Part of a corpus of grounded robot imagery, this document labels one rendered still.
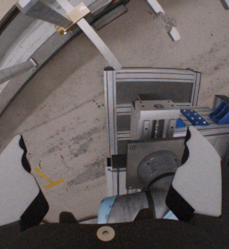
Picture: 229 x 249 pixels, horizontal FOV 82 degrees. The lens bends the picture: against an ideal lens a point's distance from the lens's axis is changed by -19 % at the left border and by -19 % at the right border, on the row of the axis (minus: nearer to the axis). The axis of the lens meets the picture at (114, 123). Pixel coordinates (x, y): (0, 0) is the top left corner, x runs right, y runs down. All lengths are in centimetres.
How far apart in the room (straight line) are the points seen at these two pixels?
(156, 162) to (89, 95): 113
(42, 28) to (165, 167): 81
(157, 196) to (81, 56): 127
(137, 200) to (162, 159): 16
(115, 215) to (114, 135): 108
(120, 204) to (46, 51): 67
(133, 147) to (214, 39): 155
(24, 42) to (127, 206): 85
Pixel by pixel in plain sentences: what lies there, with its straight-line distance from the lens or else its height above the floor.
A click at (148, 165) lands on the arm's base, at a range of 52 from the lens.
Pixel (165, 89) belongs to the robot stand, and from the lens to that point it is 136.
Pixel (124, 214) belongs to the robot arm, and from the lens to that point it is 41.
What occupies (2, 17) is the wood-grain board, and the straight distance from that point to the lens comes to 66.
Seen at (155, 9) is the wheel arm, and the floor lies 86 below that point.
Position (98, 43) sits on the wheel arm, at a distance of 59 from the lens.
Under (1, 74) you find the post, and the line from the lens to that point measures 55.
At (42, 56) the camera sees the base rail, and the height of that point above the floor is 70.
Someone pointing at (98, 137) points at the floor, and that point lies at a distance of 170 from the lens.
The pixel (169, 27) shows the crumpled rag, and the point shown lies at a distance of 60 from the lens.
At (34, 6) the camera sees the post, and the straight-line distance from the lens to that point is 31.
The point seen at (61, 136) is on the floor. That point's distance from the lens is 175.
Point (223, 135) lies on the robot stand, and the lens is 79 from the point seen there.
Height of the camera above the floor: 143
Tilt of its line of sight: 62 degrees down
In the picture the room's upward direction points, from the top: 172 degrees clockwise
